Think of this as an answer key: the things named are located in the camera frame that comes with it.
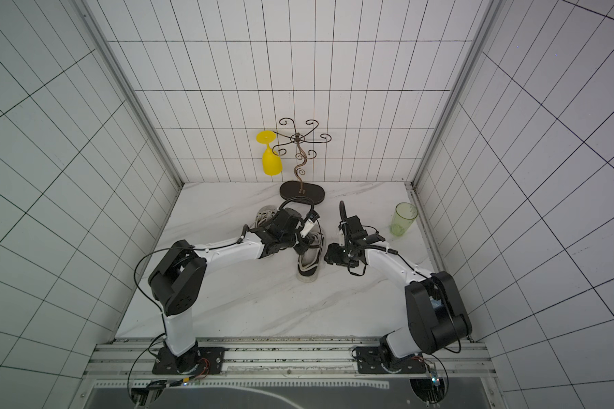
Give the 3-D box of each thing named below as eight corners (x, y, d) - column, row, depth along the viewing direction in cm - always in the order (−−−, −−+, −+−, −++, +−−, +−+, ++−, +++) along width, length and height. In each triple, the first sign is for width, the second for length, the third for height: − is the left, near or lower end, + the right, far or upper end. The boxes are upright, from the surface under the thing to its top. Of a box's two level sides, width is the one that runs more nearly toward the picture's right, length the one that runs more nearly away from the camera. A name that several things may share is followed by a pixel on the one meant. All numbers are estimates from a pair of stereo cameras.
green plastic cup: (388, 240, 105) (398, 218, 93) (384, 224, 110) (393, 202, 98) (407, 240, 105) (420, 218, 93) (403, 224, 110) (414, 202, 98)
